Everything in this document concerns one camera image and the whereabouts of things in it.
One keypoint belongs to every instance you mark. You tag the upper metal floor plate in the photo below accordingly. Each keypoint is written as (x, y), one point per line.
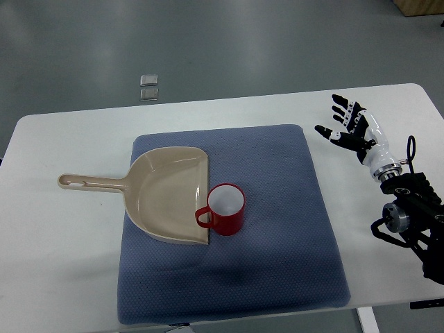
(148, 80)

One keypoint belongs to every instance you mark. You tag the blue fabric mat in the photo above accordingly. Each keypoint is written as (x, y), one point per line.
(285, 258)

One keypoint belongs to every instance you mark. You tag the beige plastic dustpan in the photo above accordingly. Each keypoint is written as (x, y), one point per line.
(162, 191)

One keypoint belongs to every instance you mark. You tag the red mug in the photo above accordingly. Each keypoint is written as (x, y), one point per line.
(224, 210)

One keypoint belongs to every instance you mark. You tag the black bracket under table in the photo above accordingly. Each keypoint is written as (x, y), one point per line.
(426, 304)

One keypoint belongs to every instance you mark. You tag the white table leg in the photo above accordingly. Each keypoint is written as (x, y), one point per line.
(367, 320)

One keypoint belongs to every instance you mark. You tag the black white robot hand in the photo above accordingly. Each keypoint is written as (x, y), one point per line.
(363, 135)

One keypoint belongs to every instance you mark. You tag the wooden box corner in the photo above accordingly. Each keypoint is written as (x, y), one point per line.
(412, 8)

